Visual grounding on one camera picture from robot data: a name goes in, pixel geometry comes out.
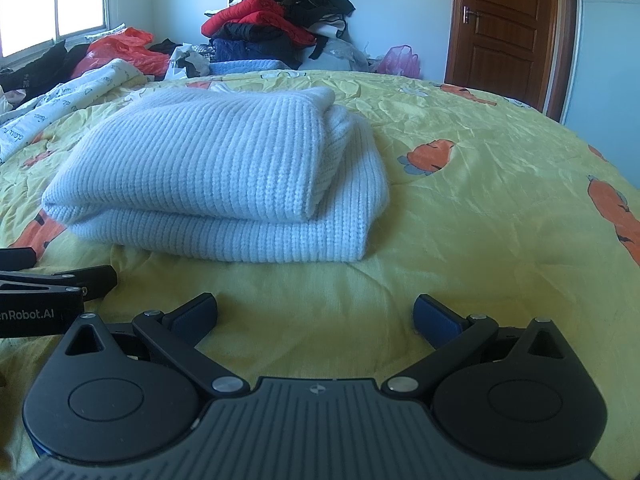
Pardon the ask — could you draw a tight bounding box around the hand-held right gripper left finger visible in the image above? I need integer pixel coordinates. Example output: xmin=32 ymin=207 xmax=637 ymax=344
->
xmin=62 ymin=292 xmax=251 ymax=402

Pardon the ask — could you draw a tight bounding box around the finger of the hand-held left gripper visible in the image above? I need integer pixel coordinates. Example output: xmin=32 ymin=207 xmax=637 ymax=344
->
xmin=0 ymin=265 xmax=118 ymax=303
xmin=0 ymin=247 xmax=38 ymax=270

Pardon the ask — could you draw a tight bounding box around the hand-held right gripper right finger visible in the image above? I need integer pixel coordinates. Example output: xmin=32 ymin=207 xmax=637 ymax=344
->
xmin=381 ymin=294 xmax=568 ymax=403

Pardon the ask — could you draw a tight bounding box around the white knitted sweater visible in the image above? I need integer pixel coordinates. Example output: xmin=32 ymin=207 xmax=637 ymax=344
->
xmin=42 ymin=85 xmax=391 ymax=263

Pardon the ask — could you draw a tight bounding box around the yellow printed bedsheet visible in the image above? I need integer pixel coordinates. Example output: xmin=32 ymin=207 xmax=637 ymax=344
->
xmin=0 ymin=70 xmax=640 ymax=480

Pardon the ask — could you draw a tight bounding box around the white printed quilt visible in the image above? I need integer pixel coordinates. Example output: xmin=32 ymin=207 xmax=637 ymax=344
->
xmin=0 ymin=58 xmax=146 ymax=163

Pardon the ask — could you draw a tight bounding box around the dark cloth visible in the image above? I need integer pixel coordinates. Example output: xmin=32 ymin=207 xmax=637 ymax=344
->
xmin=0 ymin=40 xmax=91 ymax=103

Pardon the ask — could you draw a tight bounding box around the orange plastic bag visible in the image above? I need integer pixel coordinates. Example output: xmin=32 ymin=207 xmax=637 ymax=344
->
xmin=70 ymin=27 xmax=171 ymax=80

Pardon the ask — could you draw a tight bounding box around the white crumpled plastic bag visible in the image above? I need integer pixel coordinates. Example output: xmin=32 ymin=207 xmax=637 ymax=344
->
xmin=167 ymin=45 xmax=213 ymax=78

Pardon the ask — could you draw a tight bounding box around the light blue knitted sweater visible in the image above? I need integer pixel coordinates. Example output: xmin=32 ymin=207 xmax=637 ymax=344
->
xmin=208 ymin=59 xmax=286 ymax=76

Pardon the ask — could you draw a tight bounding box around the pink plastic bag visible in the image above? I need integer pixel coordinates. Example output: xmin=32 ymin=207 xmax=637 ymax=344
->
xmin=376 ymin=45 xmax=422 ymax=78

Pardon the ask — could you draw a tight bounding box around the navy garment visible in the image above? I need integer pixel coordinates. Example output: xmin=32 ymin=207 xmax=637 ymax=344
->
xmin=210 ymin=35 xmax=301 ymax=68

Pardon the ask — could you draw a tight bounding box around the grey plastic bag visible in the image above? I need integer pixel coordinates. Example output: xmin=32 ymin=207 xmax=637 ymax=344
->
xmin=322 ymin=37 xmax=373 ymax=73

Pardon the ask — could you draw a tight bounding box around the brown wooden door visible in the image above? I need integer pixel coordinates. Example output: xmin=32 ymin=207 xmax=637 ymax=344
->
xmin=452 ymin=0 xmax=558 ymax=111

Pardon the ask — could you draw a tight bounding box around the brown wooden door frame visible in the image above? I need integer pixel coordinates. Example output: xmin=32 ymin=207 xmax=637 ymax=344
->
xmin=445 ymin=0 xmax=581 ymax=123

